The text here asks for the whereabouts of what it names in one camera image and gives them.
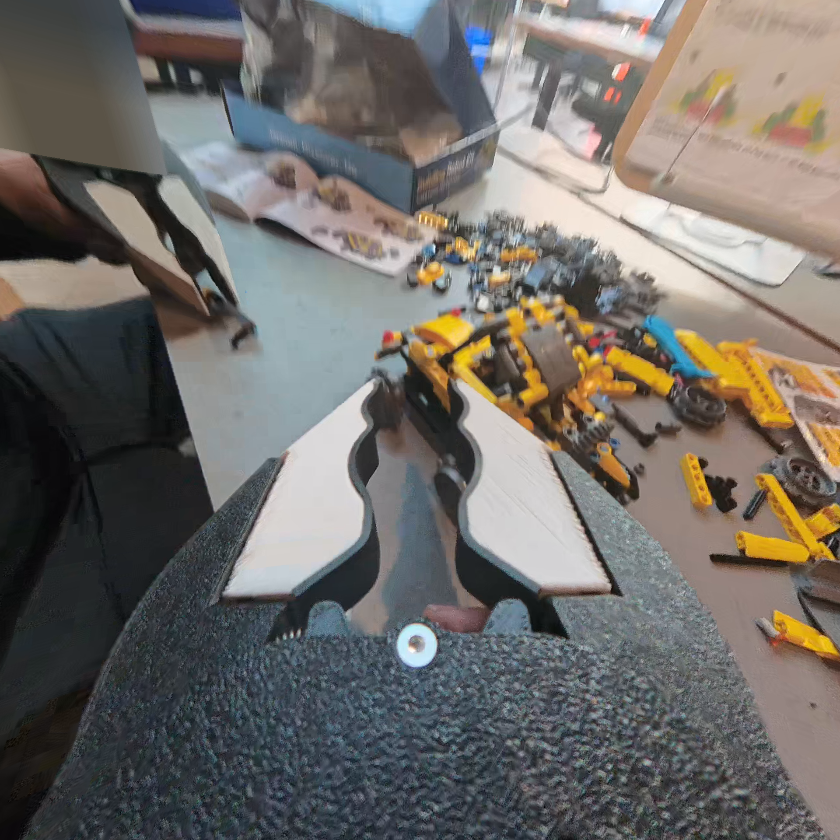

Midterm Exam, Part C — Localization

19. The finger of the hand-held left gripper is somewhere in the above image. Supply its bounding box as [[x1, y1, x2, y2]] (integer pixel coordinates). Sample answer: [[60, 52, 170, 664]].
[[159, 174, 240, 305], [84, 180, 212, 319]]

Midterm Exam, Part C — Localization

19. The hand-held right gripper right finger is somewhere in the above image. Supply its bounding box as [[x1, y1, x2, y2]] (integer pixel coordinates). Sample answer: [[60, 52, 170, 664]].
[[451, 381, 613, 636]]

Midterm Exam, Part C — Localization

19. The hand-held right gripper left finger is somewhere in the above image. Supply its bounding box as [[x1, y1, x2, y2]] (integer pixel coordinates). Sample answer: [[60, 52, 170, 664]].
[[222, 379, 382, 643]]

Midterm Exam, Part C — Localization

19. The yellow toy brick vehicle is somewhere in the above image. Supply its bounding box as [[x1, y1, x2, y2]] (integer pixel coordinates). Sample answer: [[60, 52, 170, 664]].
[[375, 298, 641, 506]]

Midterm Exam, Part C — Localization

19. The person's left forearm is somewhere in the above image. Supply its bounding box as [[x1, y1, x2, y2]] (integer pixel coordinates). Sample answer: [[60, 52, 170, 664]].
[[0, 203, 129, 265]]

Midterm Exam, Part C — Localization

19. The person's left hand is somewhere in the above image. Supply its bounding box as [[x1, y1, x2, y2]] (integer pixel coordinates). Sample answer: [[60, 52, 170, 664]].
[[0, 150, 88, 245]]

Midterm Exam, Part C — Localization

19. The person's right hand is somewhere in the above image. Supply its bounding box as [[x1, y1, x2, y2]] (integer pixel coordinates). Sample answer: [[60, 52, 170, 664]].
[[423, 604, 491, 635]]

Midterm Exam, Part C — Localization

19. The open instruction booklet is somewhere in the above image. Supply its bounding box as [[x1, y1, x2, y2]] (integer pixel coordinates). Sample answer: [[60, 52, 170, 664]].
[[179, 140, 438, 278]]

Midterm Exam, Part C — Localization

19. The dark blue kit box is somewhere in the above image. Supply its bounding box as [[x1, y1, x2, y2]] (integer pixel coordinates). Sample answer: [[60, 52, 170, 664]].
[[222, 0, 504, 215]]

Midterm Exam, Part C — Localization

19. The short yellow beam brick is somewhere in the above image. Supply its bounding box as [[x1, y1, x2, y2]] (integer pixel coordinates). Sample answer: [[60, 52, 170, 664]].
[[679, 451, 714, 511]]

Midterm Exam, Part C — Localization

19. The dark grey toothed wheel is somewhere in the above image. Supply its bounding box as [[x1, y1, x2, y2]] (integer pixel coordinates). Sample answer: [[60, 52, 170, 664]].
[[668, 382, 729, 429]]

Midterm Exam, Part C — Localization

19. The pile of loose brick pieces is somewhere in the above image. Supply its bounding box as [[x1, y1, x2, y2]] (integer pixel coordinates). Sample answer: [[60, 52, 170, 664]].
[[407, 210, 840, 660]]

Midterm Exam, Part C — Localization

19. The small grey wheel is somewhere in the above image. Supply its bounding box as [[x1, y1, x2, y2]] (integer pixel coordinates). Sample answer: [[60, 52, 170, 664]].
[[761, 455, 839, 511]]

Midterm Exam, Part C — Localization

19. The yellow brick with grey end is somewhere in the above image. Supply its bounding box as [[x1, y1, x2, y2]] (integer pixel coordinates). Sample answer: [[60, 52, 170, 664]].
[[755, 609, 840, 662]]

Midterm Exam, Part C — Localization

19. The yellow printed sticker sheet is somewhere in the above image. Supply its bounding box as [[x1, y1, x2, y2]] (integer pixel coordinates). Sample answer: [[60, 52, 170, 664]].
[[748, 348, 840, 484]]

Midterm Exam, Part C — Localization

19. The blue plastic crate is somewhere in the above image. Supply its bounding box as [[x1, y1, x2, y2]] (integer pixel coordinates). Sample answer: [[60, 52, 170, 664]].
[[462, 25, 494, 74]]

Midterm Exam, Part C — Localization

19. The cluttered background table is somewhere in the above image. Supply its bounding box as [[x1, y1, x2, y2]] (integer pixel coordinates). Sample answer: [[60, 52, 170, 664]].
[[512, 0, 665, 163]]

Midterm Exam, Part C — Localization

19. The instruction sign board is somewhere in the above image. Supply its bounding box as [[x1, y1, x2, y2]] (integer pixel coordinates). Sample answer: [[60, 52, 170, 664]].
[[612, 0, 840, 258]]

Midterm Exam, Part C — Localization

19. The white sign base plate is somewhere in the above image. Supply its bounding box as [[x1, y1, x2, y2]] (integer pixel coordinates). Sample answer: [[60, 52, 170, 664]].
[[619, 196, 809, 287]]

